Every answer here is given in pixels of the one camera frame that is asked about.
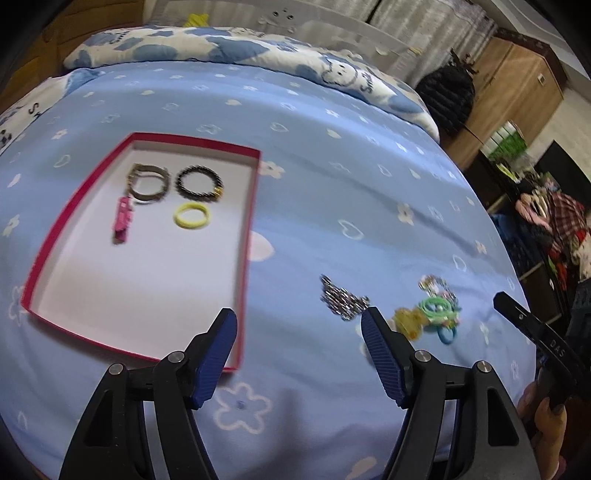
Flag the yellow hair tie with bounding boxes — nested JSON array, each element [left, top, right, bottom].
[[174, 203, 209, 229]]

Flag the pile of clothes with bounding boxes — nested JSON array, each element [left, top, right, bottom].
[[517, 180, 591, 287]]

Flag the wooden headboard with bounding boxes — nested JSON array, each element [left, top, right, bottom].
[[0, 0, 144, 107]]

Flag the green boxes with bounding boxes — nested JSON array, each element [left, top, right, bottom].
[[482, 121, 527, 160]]

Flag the blue and white printed quilt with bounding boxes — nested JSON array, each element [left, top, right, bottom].
[[62, 25, 441, 139]]

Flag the red shallow box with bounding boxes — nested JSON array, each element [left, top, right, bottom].
[[21, 132, 262, 373]]

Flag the wrist watch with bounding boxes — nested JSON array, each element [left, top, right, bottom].
[[126, 164, 172, 204]]

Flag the silver chain necklace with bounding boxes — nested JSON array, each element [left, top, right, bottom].
[[320, 274, 371, 322]]

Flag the blue flower print bed sheet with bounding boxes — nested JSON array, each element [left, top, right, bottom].
[[0, 60, 532, 480]]

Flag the yellow claw hair clip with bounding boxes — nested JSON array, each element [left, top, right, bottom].
[[392, 307, 428, 342]]

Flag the grey bed rail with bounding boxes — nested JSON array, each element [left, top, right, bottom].
[[152, 0, 416, 61]]

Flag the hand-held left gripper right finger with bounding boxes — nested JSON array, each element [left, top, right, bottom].
[[360, 305, 539, 480]]

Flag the black puffer jacket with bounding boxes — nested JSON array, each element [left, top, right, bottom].
[[416, 65, 476, 137]]

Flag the patterned curtain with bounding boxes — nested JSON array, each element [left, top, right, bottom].
[[365, 0, 499, 61]]

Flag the wooden cabinet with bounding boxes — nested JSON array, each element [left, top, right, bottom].
[[443, 28, 566, 171]]

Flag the colorful bead bracelet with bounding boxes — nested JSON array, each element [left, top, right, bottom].
[[418, 274, 455, 301]]

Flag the blue and white pillow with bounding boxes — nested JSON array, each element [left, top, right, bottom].
[[0, 74, 88, 153]]

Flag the black bead bracelet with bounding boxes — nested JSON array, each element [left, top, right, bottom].
[[177, 167, 225, 200]]

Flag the person's right hand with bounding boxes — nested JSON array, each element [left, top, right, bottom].
[[517, 383, 568, 467]]

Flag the pink hair clip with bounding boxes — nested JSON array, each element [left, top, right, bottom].
[[112, 196, 134, 245]]

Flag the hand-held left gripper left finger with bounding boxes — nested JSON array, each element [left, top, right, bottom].
[[58, 307, 238, 480]]

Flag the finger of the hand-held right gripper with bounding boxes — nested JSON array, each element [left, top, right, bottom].
[[493, 291, 578, 409]]

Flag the green bow hair tie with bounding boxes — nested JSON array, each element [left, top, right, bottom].
[[418, 296, 462, 328]]

